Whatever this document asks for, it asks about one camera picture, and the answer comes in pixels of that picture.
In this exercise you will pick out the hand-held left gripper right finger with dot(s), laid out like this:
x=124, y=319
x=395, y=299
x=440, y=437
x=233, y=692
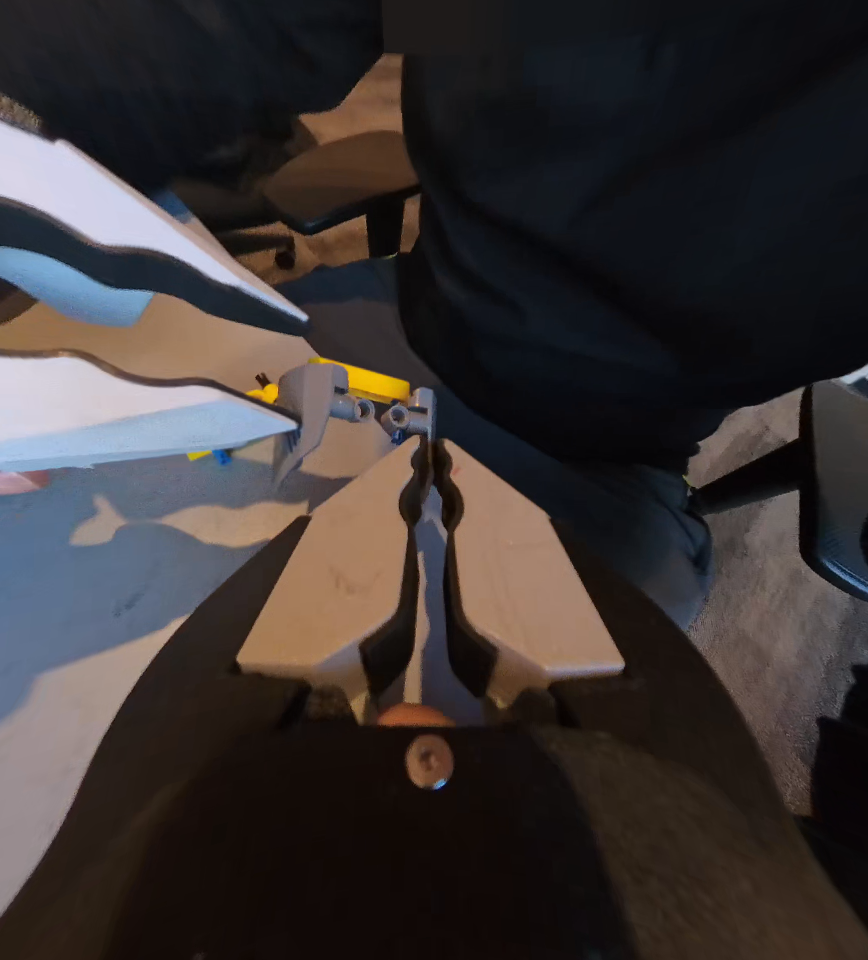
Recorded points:
x=531, y=592

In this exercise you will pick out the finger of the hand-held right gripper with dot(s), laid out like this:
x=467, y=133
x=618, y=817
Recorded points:
x=104, y=420
x=66, y=172

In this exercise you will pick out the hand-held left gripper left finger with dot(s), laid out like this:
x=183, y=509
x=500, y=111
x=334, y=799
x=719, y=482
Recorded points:
x=329, y=592

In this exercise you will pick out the yellow frame brick with pins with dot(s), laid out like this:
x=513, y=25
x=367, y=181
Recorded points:
x=265, y=395

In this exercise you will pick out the grey and yellow brick assembly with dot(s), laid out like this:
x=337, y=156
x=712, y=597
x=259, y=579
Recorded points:
x=306, y=405

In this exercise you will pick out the grey desk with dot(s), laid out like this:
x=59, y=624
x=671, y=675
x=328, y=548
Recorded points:
x=66, y=750

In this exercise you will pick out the person's grey trousers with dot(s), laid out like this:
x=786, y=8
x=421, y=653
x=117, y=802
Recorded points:
x=613, y=525

